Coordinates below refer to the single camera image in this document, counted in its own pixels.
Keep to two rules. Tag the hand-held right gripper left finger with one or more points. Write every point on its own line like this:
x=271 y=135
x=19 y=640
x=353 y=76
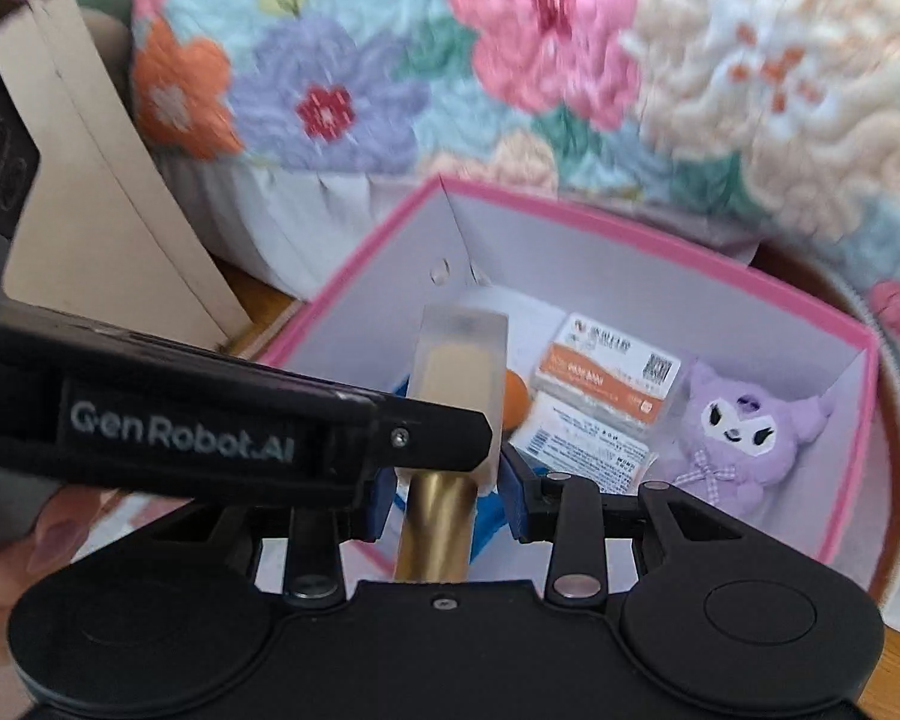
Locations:
x=382 y=502

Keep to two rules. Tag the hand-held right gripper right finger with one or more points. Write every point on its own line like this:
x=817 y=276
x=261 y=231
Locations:
x=517 y=499

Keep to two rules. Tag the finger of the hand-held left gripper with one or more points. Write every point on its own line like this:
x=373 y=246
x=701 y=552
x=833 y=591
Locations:
x=442 y=431

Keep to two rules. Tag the blue wet wipes packet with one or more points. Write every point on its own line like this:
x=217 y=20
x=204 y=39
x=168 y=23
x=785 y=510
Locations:
x=491 y=525

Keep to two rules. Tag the gold perfume bottle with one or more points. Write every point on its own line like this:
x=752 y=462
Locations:
x=457 y=360

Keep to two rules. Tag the orange ball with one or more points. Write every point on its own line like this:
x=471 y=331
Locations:
x=515 y=401

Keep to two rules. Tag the white medicine box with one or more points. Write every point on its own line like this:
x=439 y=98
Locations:
x=585 y=442

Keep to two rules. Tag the clear orange-label plastic box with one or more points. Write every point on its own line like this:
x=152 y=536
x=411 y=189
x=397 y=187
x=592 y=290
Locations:
x=607 y=367

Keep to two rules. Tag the purple plush toy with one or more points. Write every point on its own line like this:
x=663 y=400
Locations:
x=735 y=435

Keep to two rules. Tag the pink cardboard box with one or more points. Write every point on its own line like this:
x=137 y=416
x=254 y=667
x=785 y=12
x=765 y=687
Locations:
x=720 y=277

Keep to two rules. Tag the person's left hand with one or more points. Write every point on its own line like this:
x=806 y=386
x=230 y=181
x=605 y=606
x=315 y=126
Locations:
x=15 y=570

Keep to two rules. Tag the beige wooden cabinet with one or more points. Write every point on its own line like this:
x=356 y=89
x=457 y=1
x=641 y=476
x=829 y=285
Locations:
x=82 y=202

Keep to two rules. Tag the checkered rug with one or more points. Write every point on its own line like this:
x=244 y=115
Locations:
x=896 y=480

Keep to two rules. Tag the floral quilt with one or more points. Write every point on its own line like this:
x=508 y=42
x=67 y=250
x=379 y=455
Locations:
x=570 y=52

